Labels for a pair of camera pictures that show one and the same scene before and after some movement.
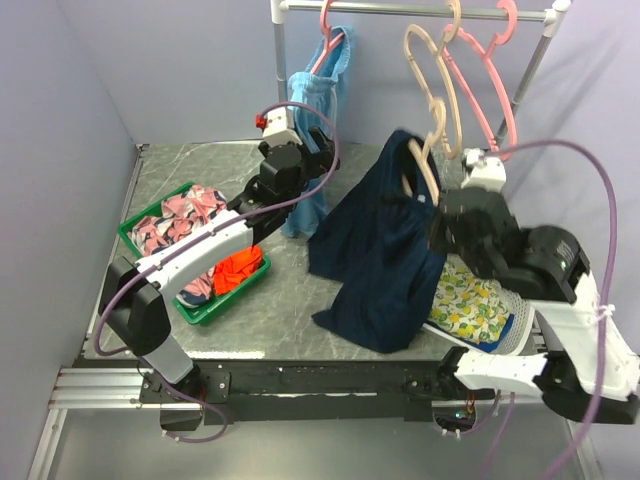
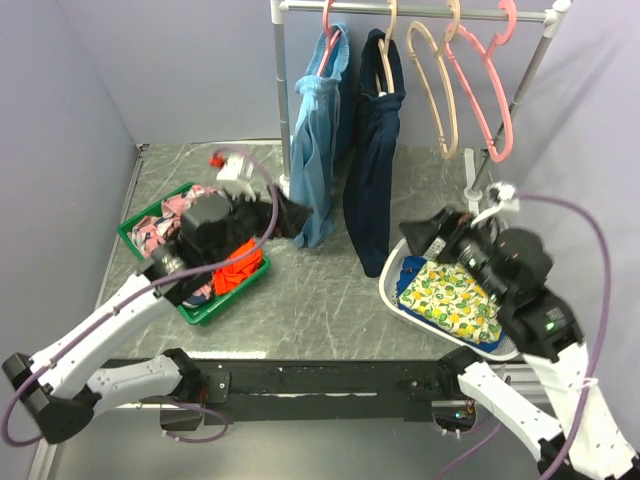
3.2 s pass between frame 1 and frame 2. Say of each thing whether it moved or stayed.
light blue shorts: stayed
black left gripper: moved
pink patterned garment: stayed
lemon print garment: stayed
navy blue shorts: moved
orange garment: stayed
